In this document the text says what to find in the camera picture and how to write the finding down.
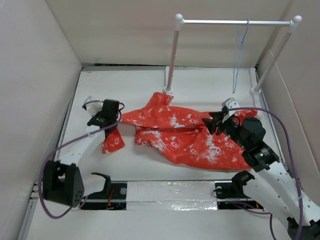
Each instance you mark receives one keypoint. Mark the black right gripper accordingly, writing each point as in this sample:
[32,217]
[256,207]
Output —
[210,123]

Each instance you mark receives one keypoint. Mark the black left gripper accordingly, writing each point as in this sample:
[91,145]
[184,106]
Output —
[98,115]

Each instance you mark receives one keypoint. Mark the red white patterned trousers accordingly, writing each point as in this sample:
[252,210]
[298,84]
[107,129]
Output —
[180,135]

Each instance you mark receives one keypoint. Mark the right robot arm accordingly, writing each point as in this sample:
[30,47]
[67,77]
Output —
[274,189]

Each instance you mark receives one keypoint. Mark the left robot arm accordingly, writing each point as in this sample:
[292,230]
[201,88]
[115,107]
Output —
[65,180]

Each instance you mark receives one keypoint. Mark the white clothes rack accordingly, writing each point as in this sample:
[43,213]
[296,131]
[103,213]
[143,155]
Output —
[204,88]

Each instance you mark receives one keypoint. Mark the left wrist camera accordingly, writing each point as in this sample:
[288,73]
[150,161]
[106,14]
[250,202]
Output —
[92,106]

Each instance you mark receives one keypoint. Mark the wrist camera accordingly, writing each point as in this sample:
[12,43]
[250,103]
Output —
[229,105]
[92,106]

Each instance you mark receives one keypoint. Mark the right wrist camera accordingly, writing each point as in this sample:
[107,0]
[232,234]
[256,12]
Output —
[229,105]

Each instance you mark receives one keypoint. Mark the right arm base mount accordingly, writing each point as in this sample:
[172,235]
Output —
[230,194]

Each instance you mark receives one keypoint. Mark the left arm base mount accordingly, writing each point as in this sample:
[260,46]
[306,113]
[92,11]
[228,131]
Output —
[113,197]

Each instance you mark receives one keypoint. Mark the blue wire hanger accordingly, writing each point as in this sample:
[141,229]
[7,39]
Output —
[237,57]

